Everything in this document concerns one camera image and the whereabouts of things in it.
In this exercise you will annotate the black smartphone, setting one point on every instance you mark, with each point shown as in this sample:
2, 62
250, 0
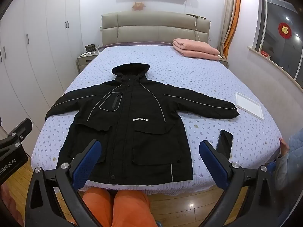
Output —
224, 143

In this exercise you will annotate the black hooded jacket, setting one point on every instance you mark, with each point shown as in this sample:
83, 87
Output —
132, 127

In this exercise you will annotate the orange plush toy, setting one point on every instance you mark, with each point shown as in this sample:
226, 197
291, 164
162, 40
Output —
139, 6

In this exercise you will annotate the white flat board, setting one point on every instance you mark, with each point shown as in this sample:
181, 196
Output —
248, 105

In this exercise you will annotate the round red window decoration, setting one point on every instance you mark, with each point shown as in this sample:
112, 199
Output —
284, 30

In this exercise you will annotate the person's orange trousers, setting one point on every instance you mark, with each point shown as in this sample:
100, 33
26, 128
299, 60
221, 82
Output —
118, 208

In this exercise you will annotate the orange and beige curtain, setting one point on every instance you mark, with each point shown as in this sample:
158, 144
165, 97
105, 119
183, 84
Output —
230, 19

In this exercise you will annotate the grey framed window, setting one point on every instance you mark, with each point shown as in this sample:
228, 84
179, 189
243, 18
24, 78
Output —
278, 33

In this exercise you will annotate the wooden stick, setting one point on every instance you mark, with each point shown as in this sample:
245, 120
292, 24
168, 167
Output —
196, 16

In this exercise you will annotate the beige nightstand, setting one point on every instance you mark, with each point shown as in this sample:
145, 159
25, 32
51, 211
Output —
85, 60

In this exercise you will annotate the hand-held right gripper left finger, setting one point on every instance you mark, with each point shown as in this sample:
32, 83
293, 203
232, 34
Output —
86, 160

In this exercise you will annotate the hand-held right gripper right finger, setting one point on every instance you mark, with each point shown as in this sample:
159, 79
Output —
210, 158

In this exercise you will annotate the white wardrobe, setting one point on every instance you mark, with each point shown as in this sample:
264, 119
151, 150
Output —
33, 47

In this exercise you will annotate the folded pink blanket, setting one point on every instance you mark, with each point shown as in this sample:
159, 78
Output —
197, 48

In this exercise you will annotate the beige padded headboard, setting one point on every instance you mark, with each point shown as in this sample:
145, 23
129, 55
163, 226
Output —
151, 32

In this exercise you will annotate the red box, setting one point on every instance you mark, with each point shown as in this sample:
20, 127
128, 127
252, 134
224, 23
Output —
265, 54

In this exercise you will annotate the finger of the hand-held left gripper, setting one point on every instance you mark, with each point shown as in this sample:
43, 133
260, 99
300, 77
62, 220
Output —
20, 132

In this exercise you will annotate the bed with floral quilt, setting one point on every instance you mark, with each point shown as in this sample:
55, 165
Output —
180, 68

